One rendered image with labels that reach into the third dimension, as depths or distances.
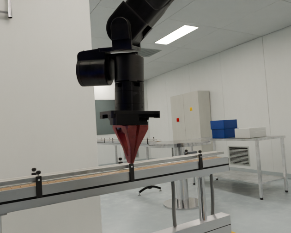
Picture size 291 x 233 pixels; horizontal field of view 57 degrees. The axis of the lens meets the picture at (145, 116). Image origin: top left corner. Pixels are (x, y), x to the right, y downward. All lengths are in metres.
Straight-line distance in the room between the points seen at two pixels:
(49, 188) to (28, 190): 0.09
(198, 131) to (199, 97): 0.87
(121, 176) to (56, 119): 0.72
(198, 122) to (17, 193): 6.06
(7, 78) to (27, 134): 0.37
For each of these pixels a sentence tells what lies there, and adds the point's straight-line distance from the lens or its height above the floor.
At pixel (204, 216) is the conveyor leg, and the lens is 1.83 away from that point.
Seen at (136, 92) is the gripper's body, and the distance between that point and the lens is 0.50.
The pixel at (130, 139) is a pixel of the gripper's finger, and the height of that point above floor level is 1.13.
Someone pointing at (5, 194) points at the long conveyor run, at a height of 0.92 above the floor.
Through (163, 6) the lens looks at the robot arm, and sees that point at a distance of 0.51.
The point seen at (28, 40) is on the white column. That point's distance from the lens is 2.00.
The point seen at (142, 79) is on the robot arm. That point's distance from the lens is 0.51.
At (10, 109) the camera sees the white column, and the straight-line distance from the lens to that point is 1.90.
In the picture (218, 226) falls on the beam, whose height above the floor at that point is 0.50.
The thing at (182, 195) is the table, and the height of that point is 0.15.
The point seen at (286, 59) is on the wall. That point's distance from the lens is 6.02.
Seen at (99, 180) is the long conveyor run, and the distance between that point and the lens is 1.37.
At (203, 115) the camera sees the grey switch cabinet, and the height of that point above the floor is 1.39.
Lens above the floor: 1.15
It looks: 3 degrees up
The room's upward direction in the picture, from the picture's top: 4 degrees counter-clockwise
